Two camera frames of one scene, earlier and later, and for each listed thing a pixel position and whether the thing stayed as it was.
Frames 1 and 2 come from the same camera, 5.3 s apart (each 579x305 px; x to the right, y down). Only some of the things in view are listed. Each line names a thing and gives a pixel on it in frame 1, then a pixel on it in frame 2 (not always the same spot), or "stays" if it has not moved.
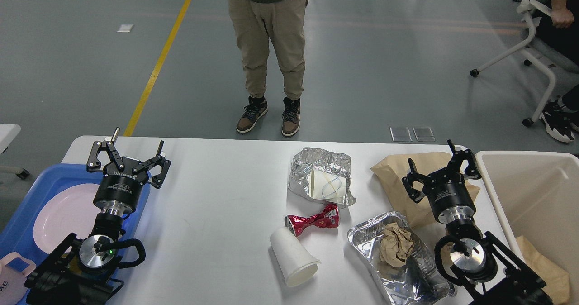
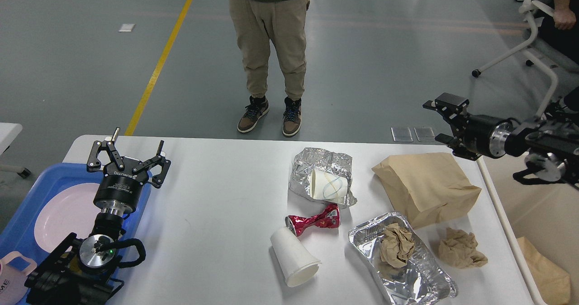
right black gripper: [448, 192] → [473, 136]
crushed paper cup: [325, 186] stays
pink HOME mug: [13, 284] stays
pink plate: [72, 210] stays
